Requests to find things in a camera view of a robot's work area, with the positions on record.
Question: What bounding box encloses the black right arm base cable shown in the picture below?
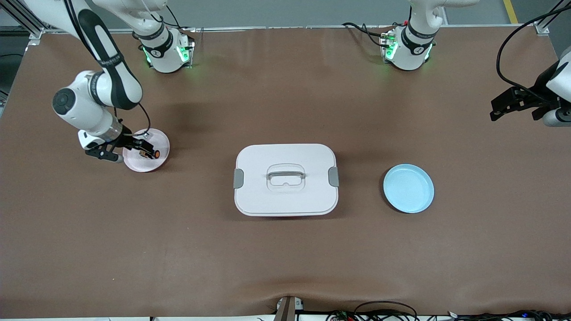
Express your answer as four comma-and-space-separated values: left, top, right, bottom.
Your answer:
164, 4, 182, 30

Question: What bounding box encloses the black looped cable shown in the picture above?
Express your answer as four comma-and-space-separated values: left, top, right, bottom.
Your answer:
354, 300, 418, 321

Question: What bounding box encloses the black cable bundle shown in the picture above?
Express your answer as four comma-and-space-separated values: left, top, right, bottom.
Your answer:
446, 309, 571, 321

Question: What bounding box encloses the pink round plate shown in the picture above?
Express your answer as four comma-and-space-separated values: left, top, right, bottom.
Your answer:
123, 128, 170, 173

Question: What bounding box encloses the silver table edge rail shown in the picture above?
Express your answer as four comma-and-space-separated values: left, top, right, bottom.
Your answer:
45, 24, 549, 34

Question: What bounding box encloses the black left arm base cable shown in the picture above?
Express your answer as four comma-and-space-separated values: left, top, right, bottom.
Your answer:
342, 22, 394, 48

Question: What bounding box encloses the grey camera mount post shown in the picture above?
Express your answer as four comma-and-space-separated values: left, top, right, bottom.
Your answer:
273, 296, 305, 321

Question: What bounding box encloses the black arm base cable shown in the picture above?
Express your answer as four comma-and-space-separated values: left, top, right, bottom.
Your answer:
164, 4, 182, 30
342, 22, 394, 48

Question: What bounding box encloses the brown table cover sheet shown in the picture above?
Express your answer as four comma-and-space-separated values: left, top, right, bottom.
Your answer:
0, 27, 571, 318

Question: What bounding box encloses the light blue round plate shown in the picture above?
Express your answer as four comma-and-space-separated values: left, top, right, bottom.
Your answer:
383, 164, 434, 214

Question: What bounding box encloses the white lidded storage box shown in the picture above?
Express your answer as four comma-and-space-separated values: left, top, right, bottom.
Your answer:
233, 143, 339, 217

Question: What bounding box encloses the aluminium frame profile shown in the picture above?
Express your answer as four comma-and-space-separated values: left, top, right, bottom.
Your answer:
534, 0, 571, 36
0, 0, 45, 45

